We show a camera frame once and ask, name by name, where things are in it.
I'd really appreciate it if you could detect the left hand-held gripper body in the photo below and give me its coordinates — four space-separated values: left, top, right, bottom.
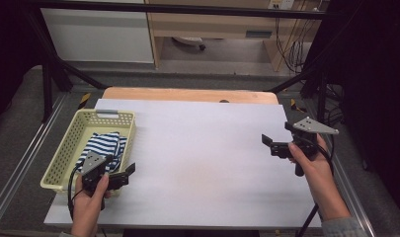
80 150 130 211

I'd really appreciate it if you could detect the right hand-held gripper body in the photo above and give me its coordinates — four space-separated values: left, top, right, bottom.
270 116 340 178

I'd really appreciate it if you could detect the blue white striped cloth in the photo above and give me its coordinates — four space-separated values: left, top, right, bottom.
76 131 128 174

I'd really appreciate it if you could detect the pale yellow perforated plastic basket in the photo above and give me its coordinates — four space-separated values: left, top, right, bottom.
40 108 136 195

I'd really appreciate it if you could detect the person's left hand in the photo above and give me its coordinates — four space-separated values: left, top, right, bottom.
70 172 113 227

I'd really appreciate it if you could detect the person's right hand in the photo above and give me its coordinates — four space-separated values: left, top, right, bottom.
287 133 335 197

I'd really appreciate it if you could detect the black curtain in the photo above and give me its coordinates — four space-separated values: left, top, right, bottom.
0 0 50 119
302 0 400 211

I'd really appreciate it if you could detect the white table cover board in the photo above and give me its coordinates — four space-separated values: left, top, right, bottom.
43 98 322 230

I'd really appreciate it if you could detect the wooden table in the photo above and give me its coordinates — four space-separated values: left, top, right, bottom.
102 86 280 106

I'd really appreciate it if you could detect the white power strip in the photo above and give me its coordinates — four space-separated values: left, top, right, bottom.
267 0 296 11

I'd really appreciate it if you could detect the white cabinet panel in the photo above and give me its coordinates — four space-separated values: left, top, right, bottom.
40 7 155 64

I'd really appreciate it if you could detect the office chair base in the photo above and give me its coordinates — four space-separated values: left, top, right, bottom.
172 36 207 52

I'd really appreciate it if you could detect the light wooden desk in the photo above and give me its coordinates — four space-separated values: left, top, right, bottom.
144 0 322 72

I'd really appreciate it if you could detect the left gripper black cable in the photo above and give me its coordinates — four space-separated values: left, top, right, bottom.
66 163 84 221

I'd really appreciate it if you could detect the aluminium rail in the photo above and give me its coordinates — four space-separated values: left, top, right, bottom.
0 93 69 228
329 154 377 237

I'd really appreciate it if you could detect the bundle of hanging cables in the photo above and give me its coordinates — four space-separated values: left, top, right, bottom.
274 14 317 74

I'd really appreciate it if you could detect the black metal frame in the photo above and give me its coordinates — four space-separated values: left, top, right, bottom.
23 0 345 123

